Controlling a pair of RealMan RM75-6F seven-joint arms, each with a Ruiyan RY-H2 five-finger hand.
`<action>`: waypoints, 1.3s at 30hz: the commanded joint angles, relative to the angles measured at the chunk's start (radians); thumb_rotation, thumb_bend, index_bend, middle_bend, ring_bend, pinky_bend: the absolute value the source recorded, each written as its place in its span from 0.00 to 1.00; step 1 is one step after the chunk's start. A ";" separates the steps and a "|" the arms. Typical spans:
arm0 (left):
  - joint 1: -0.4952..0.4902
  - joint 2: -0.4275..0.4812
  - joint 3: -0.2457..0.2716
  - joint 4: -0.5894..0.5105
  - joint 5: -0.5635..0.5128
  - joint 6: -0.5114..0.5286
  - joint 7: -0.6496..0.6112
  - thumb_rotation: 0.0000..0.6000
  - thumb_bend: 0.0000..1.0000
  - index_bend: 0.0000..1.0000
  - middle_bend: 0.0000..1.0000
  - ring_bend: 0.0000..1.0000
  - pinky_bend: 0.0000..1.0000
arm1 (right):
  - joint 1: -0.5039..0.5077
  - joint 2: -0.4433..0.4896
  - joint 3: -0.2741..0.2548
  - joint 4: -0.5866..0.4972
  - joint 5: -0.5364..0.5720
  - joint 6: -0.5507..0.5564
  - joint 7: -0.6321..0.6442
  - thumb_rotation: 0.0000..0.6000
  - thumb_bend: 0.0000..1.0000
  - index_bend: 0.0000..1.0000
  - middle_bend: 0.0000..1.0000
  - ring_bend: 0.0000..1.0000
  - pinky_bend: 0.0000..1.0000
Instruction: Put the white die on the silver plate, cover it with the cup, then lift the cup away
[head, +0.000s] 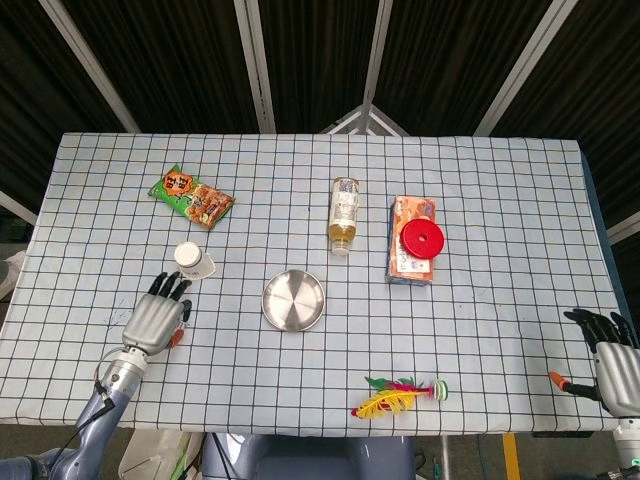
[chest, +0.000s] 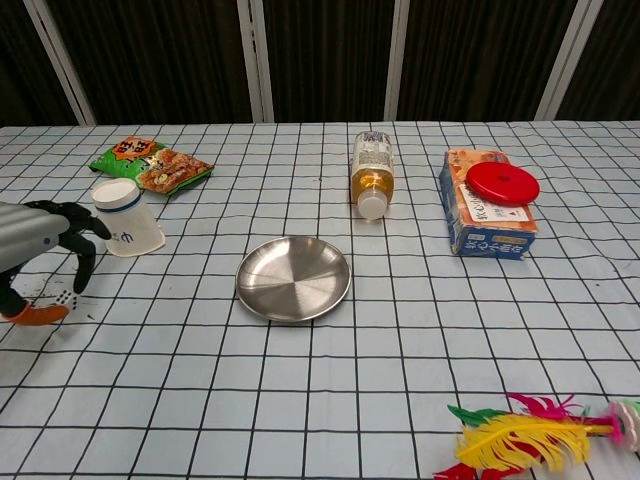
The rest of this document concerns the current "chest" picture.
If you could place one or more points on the round stainless steel plate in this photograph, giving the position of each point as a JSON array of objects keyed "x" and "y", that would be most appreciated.
[{"x": 295, "y": 280}]

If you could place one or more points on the white black checkered tablecloth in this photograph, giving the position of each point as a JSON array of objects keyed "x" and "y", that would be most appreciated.
[{"x": 320, "y": 375}]

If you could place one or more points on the white die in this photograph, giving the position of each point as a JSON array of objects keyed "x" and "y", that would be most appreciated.
[{"x": 66, "y": 298}]

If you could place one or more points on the white paper cup blue band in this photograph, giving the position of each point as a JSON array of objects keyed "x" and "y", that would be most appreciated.
[{"x": 135, "y": 220}]

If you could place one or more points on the colourful feather shuttlecock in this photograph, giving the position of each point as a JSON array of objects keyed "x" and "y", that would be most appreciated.
[{"x": 520, "y": 435}]

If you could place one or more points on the red round plastic disc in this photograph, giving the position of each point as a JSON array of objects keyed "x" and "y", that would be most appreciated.
[{"x": 502, "y": 182}]

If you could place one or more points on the white metal frame post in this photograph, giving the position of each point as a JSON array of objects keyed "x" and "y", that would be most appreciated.
[
  {"x": 255, "y": 60},
  {"x": 60, "y": 65},
  {"x": 402, "y": 60},
  {"x": 570, "y": 60}
]

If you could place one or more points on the orange blue cardboard box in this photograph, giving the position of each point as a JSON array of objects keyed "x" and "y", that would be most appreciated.
[{"x": 490, "y": 240}]

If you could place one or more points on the green orange snack bag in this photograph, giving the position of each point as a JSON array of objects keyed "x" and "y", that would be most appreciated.
[{"x": 170, "y": 170}]

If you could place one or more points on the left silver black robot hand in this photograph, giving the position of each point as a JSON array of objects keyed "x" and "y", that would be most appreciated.
[{"x": 25, "y": 230}]

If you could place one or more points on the plastic bottle of yellow tea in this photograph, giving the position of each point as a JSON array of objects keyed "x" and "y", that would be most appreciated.
[{"x": 372, "y": 170}]

